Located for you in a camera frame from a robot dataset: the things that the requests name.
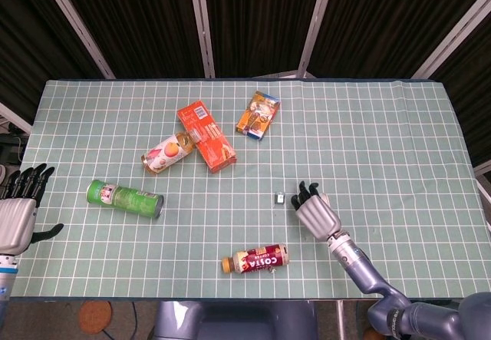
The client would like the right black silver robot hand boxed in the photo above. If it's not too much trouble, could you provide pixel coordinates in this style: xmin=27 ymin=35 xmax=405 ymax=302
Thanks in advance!
xmin=290 ymin=180 xmax=342 ymax=241

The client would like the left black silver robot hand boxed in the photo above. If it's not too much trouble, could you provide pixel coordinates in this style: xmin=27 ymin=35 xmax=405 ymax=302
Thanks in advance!
xmin=0 ymin=163 xmax=64 ymax=256

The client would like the red Costa coffee bottle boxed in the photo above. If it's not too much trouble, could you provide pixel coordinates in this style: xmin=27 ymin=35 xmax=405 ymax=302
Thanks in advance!
xmin=221 ymin=243 xmax=289 ymax=275

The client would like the green grid table mat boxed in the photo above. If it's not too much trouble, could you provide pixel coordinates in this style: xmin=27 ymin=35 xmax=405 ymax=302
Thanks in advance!
xmin=6 ymin=78 xmax=485 ymax=302

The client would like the green chips can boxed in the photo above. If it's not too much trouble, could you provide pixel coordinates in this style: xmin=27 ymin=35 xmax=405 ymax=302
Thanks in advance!
xmin=85 ymin=179 xmax=165 ymax=219

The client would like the orange blue snack box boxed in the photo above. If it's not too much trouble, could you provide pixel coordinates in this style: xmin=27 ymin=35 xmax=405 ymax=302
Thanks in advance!
xmin=235 ymin=91 xmax=281 ymax=140

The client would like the round brown cork disc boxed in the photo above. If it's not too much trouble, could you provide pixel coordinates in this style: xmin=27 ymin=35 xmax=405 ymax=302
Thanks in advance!
xmin=79 ymin=300 xmax=113 ymax=333

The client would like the blue grey robot torso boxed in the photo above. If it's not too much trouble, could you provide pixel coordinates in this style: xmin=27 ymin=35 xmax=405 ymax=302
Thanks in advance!
xmin=147 ymin=300 xmax=319 ymax=340

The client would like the orange carton box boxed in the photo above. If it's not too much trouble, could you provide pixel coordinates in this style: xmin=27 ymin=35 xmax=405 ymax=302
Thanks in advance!
xmin=176 ymin=101 xmax=238 ymax=173

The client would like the peach label juice bottle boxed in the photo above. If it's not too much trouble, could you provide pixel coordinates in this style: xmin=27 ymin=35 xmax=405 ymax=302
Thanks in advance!
xmin=140 ymin=130 xmax=203 ymax=174

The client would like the white partition frame post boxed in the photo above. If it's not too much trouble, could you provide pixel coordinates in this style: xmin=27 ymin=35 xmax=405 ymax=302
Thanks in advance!
xmin=409 ymin=0 xmax=491 ymax=80
xmin=37 ymin=0 xmax=117 ymax=80
xmin=297 ymin=0 xmax=338 ymax=78
xmin=186 ymin=0 xmax=216 ymax=79

